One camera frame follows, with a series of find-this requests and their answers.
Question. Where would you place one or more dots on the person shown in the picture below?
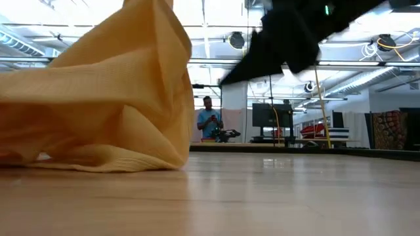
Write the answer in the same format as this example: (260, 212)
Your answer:
(208, 123)

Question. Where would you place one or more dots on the navy white striped box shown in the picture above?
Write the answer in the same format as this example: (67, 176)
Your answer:
(338, 133)

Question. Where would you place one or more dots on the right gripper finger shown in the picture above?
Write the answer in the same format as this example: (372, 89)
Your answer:
(302, 55)
(262, 59)

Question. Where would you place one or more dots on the patterned hanging rug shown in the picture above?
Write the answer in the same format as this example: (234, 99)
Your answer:
(390, 131)

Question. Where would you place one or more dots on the black aluminium table frame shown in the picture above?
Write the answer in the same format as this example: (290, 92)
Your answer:
(295, 150)

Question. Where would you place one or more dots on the yellow waffle-weave towel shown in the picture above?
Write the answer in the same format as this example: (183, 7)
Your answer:
(115, 82)

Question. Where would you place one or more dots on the red object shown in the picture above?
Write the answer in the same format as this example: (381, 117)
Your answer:
(313, 130)

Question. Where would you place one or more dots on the black tabletop robot device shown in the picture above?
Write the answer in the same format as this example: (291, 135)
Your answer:
(224, 134)

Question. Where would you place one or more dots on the black panel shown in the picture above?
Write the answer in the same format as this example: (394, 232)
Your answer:
(338, 119)

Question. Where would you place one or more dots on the black monitor on stand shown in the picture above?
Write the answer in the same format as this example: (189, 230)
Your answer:
(270, 114)

